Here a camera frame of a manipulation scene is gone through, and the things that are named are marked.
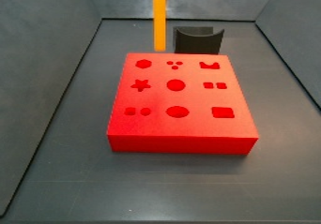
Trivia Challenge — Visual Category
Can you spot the red shape-sorting block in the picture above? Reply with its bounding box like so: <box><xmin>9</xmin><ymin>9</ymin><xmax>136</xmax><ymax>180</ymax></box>
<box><xmin>106</xmin><ymin>53</ymin><xmax>258</xmax><ymax>155</ymax></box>

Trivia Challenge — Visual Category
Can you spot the yellow square-circle peg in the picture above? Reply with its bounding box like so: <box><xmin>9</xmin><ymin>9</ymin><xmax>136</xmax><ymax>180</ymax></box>
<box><xmin>152</xmin><ymin>0</ymin><xmax>165</xmax><ymax>52</ymax></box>

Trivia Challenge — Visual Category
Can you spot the dark grey curved holder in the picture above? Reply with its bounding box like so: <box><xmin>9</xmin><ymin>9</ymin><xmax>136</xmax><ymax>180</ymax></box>
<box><xmin>172</xmin><ymin>26</ymin><xmax>224</xmax><ymax>54</ymax></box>

